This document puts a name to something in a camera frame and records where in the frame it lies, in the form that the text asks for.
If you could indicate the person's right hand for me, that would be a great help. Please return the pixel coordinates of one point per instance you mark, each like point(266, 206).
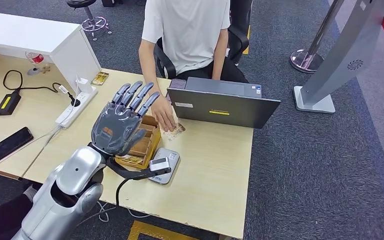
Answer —
point(164, 114)

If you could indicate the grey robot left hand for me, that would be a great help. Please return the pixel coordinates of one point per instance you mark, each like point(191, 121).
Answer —
point(119, 127)

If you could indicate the ID card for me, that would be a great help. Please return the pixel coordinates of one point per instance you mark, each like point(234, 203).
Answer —
point(179, 130)

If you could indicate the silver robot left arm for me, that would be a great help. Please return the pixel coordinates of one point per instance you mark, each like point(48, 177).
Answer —
point(62, 195)

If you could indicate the person's left forearm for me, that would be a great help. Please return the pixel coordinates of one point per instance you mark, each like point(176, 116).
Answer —
point(220, 56)

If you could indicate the person's right forearm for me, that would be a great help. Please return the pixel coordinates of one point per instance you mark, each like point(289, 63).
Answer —
point(147, 63)

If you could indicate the grey card reader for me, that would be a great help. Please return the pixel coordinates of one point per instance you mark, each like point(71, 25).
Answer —
point(170, 155)

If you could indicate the yellow card stack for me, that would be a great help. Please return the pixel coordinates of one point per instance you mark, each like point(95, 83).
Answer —
point(100, 78)

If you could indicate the cardboard compartment organizer box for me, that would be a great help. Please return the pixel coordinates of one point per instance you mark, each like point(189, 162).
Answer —
point(150, 139)

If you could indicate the smartphone beside laptop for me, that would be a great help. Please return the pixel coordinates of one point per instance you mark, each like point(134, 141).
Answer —
point(178, 83)

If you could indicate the white power strip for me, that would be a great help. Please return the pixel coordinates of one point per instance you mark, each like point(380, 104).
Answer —
point(72, 114)

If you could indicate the white charger plug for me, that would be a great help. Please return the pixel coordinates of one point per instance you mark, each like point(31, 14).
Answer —
point(85, 86)

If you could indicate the dark grey laptop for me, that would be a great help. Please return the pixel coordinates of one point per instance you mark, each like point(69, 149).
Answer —
point(225, 109)

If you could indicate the small grey round dish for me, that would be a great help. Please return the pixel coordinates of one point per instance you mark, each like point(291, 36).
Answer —
point(33, 71)

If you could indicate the yellow floor tape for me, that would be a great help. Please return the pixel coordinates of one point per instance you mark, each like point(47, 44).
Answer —
point(246, 43)
point(145, 228)

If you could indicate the black office chair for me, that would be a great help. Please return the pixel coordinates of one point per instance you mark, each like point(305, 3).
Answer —
point(238, 39)

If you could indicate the black stool chrome base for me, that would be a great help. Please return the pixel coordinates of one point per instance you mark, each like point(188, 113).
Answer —
point(93, 24)

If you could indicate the clear bottle red label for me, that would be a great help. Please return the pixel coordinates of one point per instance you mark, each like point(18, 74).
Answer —
point(37, 58)

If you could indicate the black smartphone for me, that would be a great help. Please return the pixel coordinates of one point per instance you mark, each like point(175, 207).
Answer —
point(9, 145)

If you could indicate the black power brick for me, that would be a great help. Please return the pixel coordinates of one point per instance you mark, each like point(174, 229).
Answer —
point(8, 103)

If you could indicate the black case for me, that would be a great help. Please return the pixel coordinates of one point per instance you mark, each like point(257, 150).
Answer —
point(112, 2)

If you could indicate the white desk cabinet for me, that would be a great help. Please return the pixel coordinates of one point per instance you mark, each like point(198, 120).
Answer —
point(29, 33)

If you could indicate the grey kiosk stand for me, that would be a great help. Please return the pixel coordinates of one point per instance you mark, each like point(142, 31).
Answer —
point(344, 56)

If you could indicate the black camera bracket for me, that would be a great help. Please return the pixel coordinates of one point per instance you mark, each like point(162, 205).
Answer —
point(129, 173)

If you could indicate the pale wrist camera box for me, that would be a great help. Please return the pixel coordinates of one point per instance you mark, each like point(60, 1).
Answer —
point(160, 164)

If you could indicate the chrome stanchion post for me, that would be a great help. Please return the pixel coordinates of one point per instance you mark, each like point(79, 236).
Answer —
point(306, 61)

